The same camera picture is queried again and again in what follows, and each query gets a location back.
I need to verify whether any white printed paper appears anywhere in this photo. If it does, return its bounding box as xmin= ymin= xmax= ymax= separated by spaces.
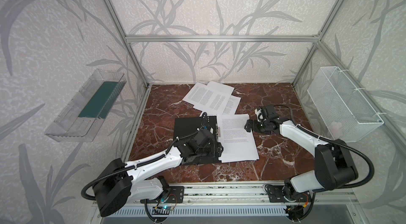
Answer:
xmin=193 ymin=96 xmax=241 ymax=116
xmin=182 ymin=82 xmax=231 ymax=114
xmin=217 ymin=114 xmax=259 ymax=163

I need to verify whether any left electronics board with wires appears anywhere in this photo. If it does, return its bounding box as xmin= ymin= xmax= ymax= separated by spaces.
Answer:
xmin=144 ymin=199 xmax=177 ymax=224

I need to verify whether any electronics board with wires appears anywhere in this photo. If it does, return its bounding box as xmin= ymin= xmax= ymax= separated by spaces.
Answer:
xmin=285 ymin=192 xmax=316 ymax=224
xmin=144 ymin=199 xmax=177 ymax=224

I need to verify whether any white wire mesh basket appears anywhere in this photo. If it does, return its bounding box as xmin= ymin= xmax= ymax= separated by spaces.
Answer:
xmin=308 ymin=67 xmax=384 ymax=143

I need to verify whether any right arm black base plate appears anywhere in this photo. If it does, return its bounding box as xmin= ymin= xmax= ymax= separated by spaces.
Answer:
xmin=264 ymin=184 xmax=310 ymax=204

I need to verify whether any metal folder clip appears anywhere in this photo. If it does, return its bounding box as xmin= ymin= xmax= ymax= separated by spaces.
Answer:
xmin=216 ymin=124 xmax=221 ymax=138

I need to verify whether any aluminium front rail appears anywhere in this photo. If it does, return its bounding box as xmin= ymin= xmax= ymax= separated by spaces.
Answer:
xmin=91 ymin=182 xmax=359 ymax=207

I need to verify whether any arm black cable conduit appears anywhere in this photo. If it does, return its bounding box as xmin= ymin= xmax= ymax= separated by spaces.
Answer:
xmin=272 ymin=104 xmax=375 ymax=190
xmin=80 ymin=112 xmax=208 ymax=201

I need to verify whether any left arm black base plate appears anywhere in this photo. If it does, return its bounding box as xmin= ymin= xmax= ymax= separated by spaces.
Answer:
xmin=156 ymin=186 xmax=185 ymax=204

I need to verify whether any aluminium cage frame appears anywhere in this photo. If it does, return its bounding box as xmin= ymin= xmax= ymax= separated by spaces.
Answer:
xmin=105 ymin=0 xmax=406 ymax=153

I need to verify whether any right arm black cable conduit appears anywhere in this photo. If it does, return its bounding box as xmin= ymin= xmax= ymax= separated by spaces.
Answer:
xmin=272 ymin=104 xmax=375 ymax=190

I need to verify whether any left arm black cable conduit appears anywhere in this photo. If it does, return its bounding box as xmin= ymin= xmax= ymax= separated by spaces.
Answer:
xmin=80 ymin=112 xmax=208 ymax=201

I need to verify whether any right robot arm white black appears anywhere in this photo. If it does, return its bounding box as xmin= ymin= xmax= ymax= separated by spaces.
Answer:
xmin=244 ymin=105 xmax=358 ymax=193

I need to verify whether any right electronics board with wires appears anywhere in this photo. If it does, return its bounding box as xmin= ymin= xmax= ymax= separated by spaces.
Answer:
xmin=285 ymin=192 xmax=316 ymax=224

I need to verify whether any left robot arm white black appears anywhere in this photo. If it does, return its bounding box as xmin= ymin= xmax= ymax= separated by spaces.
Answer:
xmin=81 ymin=128 xmax=224 ymax=217

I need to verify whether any clear plastic wall tray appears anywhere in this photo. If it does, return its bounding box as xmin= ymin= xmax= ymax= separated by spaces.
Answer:
xmin=44 ymin=69 xmax=127 ymax=143

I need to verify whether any blue and black file folder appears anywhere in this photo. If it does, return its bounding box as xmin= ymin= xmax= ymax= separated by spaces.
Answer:
xmin=173 ymin=116 xmax=221 ymax=165

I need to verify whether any pink object in basket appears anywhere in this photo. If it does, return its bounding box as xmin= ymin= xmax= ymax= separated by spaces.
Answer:
xmin=328 ymin=122 xmax=343 ymax=139

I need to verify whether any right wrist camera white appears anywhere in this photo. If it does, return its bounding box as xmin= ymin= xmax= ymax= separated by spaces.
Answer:
xmin=255 ymin=108 xmax=264 ymax=122

